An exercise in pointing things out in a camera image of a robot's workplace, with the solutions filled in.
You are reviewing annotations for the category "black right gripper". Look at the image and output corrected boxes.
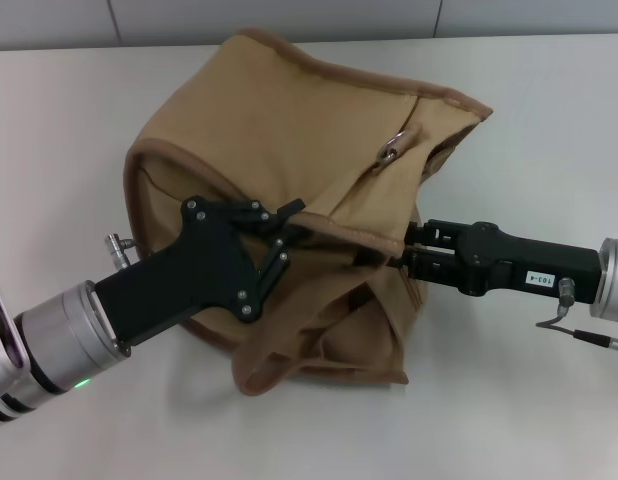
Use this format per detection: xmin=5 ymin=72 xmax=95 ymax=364
xmin=395 ymin=217 xmax=603 ymax=307

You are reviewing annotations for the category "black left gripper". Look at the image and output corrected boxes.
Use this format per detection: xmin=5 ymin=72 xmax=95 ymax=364
xmin=93 ymin=196 xmax=308 ymax=350

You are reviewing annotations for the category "khaki canvas food bag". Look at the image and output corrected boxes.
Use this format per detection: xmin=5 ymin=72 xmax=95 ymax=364
xmin=123 ymin=27 xmax=493 ymax=399

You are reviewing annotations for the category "right gripper cable with plug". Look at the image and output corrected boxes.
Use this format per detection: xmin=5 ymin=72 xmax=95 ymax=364
xmin=535 ymin=276 xmax=618 ymax=361

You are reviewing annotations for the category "gripper cable with plug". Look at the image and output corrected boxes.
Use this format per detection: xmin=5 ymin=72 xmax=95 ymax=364
xmin=535 ymin=276 xmax=618 ymax=361
xmin=105 ymin=233 xmax=141 ymax=262

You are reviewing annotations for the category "left gripper cable with plug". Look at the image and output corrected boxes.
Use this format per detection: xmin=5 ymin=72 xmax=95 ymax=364
xmin=105 ymin=233 xmax=141 ymax=262

